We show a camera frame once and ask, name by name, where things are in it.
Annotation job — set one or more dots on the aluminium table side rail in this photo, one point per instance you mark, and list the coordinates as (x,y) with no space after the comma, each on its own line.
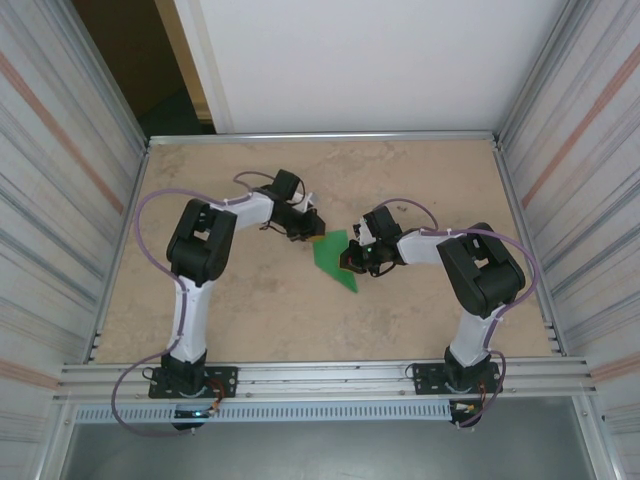
(510,190)
(136,187)

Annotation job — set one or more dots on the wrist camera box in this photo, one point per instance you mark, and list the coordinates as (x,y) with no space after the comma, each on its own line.
(361,232)
(305,200)

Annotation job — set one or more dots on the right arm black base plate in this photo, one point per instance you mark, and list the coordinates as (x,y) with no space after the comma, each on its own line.
(425,375)

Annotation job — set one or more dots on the small circuit board with LED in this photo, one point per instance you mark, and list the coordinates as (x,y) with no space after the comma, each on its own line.
(192,414)

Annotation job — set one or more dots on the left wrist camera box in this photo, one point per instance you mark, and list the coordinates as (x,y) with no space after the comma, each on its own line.
(305,200)

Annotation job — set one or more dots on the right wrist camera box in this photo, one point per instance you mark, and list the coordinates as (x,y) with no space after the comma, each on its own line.
(361,232)

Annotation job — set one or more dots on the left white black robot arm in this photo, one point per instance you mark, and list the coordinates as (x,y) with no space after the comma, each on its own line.
(200,245)

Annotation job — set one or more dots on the aluminium frame post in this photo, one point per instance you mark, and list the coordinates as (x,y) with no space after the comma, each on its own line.
(532,75)

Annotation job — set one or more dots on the grey metal lower panel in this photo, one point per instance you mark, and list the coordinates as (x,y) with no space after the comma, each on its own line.
(325,452)

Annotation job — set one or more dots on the tan wooden door edge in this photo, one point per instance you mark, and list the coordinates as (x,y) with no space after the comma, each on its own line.
(181,50)

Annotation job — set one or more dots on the long aluminium mounting rail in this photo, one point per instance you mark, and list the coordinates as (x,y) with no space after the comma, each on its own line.
(325,380)

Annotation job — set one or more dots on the white door frame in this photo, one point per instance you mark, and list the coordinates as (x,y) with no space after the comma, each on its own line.
(206,65)

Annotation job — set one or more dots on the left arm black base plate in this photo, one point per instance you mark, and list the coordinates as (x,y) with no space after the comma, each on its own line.
(225,377)

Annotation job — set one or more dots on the aluminium table edge rail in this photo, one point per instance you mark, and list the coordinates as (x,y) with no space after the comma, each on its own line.
(325,137)

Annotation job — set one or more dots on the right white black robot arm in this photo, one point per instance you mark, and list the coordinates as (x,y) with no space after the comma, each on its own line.
(480,275)

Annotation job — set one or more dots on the green paper sheet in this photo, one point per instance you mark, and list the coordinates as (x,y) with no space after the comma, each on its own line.
(327,252)

